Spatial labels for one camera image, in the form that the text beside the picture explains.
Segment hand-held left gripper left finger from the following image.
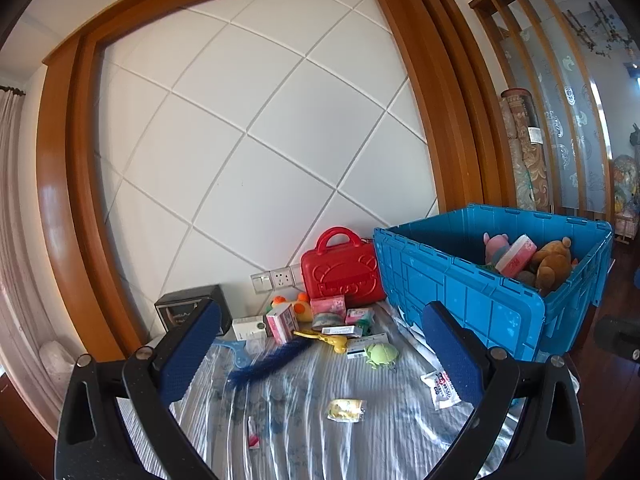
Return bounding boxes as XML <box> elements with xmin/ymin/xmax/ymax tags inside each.
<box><xmin>54</xmin><ymin>298</ymin><xmax>223</xmax><ymax>480</ymax></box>

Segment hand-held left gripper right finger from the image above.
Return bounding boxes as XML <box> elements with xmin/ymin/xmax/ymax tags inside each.
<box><xmin>421</xmin><ymin>301</ymin><xmax>587</xmax><ymax>480</ymax></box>

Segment blue plastic crate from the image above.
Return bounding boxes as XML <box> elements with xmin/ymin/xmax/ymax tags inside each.
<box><xmin>373</xmin><ymin>203</ymin><xmax>614</xmax><ymax>363</ymax></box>

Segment blue bristle brush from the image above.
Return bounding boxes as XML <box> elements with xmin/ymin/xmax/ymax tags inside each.
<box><xmin>227</xmin><ymin>337</ymin><xmax>318</xmax><ymax>390</ymax></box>

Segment clear tape roll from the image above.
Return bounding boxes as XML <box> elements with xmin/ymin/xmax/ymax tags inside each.
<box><xmin>313</xmin><ymin>311</ymin><xmax>345</xmax><ymax>331</ymax></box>

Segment white printed sachet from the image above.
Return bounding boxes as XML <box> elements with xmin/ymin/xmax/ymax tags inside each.
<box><xmin>420</xmin><ymin>369</ymin><xmax>462</xmax><ymax>411</ymax></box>

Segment light blue plastic massager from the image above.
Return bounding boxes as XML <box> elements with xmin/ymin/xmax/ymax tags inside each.
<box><xmin>214</xmin><ymin>338</ymin><xmax>248</xmax><ymax>368</ymax></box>

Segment black gift box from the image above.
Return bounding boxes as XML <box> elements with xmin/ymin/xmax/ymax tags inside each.
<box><xmin>154</xmin><ymin>284</ymin><xmax>226</xmax><ymax>338</ymax></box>

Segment small white box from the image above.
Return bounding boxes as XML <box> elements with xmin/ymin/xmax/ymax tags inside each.
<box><xmin>231</xmin><ymin>316</ymin><xmax>268</xmax><ymax>341</ymax></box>

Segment green frog plush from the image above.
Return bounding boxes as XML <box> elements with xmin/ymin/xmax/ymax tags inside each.
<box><xmin>363</xmin><ymin>342</ymin><xmax>399</xmax><ymax>371</ymax></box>

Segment white medicine box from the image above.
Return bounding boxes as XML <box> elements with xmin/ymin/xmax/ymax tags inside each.
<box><xmin>346</xmin><ymin>332</ymin><xmax>390</xmax><ymax>360</ymax></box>

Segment pink white carton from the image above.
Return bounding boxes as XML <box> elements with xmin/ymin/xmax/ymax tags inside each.
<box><xmin>265</xmin><ymin>303</ymin><xmax>297</xmax><ymax>344</ymax></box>

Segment yellow plastic clip toy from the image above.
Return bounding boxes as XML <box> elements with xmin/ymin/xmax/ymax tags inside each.
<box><xmin>293</xmin><ymin>329</ymin><xmax>348</xmax><ymax>353</ymax></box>

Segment pink plush toy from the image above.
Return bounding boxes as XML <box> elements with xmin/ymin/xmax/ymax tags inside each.
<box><xmin>482</xmin><ymin>231</ymin><xmax>511</xmax><ymax>267</ymax></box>

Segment yellow snack packet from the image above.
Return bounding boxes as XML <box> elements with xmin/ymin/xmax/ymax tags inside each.
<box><xmin>326</xmin><ymin>398</ymin><xmax>366</xmax><ymax>423</ymax></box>

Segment pink white round tub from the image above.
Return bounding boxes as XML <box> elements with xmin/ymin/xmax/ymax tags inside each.
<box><xmin>495</xmin><ymin>235</ymin><xmax>538</xmax><ymax>278</ymax></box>

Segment yellow orange green plush toy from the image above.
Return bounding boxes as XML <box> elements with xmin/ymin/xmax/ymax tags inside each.
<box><xmin>270</xmin><ymin>291</ymin><xmax>312</xmax><ymax>323</ymax></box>

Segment pink tissue pack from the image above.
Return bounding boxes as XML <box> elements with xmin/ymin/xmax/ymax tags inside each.
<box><xmin>310</xmin><ymin>296</ymin><xmax>346</xmax><ymax>318</ymax></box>

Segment brown teddy bear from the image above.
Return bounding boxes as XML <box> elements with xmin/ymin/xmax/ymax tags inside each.
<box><xmin>530</xmin><ymin>237</ymin><xmax>581</xmax><ymax>297</ymax></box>

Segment red toy suitcase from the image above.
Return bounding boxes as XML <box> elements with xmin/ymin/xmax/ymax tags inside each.
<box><xmin>300</xmin><ymin>226</ymin><xmax>388</xmax><ymax>306</ymax></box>

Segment rolled patterned carpet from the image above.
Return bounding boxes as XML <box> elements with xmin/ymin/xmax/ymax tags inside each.
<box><xmin>500</xmin><ymin>89</ymin><xmax>553</xmax><ymax>216</ymax></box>

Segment sheer curtain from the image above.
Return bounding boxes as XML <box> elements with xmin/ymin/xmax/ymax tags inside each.
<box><xmin>0</xmin><ymin>87</ymin><xmax>61</xmax><ymax>386</ymax></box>

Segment wooden slat screen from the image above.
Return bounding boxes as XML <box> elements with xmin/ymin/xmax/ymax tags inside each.
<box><xmin>469</xmin><ymin>0</ymin><xmax>616</xmax><ymax>221</ymax></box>

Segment wooden wall frame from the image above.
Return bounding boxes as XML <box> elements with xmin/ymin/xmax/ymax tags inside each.
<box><xmin>35</xmin><ymin>0</ymin><xmax>516</xmax><ymax>351</ymax></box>

